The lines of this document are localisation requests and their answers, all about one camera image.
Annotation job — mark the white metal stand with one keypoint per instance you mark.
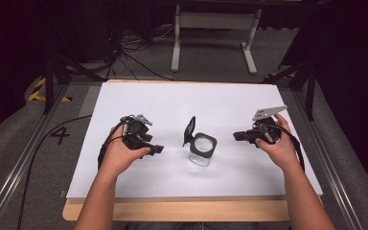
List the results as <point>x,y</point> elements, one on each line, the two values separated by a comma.
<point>214,20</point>

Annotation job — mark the aluminium floor rail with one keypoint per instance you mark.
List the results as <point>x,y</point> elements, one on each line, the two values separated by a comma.
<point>332,172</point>
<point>19,166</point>

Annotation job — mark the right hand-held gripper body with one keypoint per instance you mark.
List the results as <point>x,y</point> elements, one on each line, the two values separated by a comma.
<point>266,127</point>

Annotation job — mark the black tripod stand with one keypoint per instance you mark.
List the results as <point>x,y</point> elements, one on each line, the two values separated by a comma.
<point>49,83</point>
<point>310,86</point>

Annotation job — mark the white table cover board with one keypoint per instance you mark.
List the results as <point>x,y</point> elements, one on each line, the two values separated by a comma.
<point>179,102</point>

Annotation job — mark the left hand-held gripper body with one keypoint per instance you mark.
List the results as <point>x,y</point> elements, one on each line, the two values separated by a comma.
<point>134,128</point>

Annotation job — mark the person's left hand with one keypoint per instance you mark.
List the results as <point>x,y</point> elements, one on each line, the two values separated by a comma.
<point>121,156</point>

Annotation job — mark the clear jar with black lid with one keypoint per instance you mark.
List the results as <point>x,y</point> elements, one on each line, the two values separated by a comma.
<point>202,147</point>

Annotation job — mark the yellow black hazard tape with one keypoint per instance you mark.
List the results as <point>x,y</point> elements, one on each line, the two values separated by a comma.
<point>38,92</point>

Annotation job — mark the person's right hand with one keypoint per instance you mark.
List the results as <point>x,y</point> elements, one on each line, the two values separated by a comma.
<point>279,151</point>

